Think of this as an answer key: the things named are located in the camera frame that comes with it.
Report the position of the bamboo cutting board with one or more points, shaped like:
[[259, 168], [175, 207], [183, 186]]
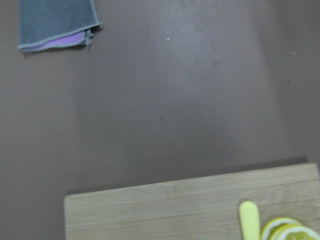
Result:
[[203, 208]]

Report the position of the purple cloth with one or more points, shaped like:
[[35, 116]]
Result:
[[66, 41]]

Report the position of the yellow plastic knife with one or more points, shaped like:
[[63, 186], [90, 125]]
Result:
[[249, 219]]

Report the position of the grey folded cloth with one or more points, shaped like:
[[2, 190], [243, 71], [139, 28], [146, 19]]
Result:
[[43, 20]]

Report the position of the stacked lemon slices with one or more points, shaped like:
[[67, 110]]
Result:
[[286, 228]]

